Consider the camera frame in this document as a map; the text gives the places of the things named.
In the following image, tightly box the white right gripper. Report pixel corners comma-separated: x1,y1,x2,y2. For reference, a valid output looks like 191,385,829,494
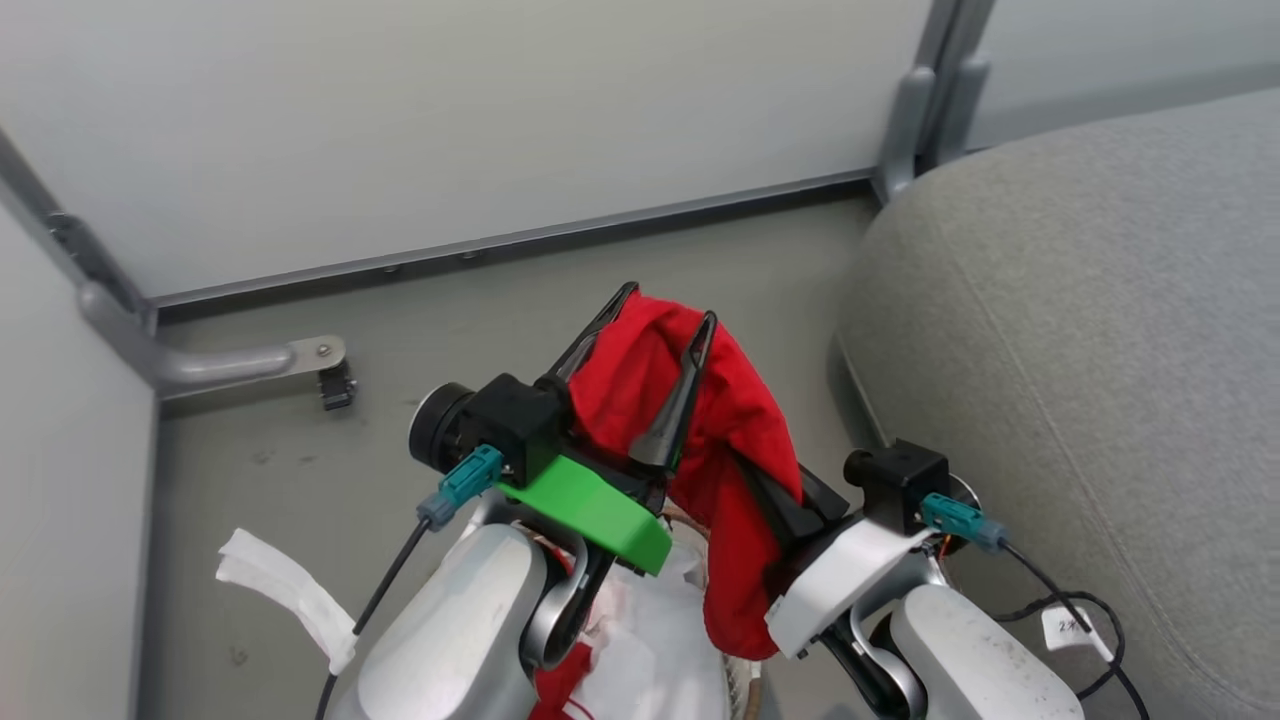
738,458,932,661

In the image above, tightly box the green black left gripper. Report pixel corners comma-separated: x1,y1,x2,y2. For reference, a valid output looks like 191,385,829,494
496,281,719,579

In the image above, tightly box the red garment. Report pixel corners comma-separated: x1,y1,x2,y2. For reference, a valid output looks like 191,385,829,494
564,292,807,662

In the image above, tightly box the laundry basket rim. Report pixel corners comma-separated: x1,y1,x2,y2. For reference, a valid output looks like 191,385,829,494
720,655,769,720

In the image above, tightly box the white garment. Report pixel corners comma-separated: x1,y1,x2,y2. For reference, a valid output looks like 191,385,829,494
568,520,763,720

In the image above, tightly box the black caster wheel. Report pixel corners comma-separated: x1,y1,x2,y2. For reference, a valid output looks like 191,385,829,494
318,360,359,412

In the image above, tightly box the small red cloth piece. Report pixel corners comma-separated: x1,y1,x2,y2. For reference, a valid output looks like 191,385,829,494
528,643,603,720

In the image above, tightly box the grey fabric sofa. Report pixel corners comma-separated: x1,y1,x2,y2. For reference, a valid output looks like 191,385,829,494
834,86,1280,720

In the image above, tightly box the dark grey floor rail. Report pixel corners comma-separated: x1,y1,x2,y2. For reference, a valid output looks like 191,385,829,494
148,168,881,325

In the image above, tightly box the black cable with white tag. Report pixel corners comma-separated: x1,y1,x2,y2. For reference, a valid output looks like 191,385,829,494
920,492,1153,720

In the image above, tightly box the black cable with teal plug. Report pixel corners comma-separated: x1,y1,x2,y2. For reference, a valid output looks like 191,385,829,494
314,445,506,720

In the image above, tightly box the grey metal corner post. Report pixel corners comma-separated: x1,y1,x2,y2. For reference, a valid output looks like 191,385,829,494
873,0,997,204

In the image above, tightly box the white fabric strap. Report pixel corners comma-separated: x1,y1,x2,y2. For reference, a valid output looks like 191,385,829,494
215,528,360,677

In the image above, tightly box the grey metal frame leg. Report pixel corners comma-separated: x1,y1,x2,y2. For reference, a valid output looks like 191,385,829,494
0,128,348,403

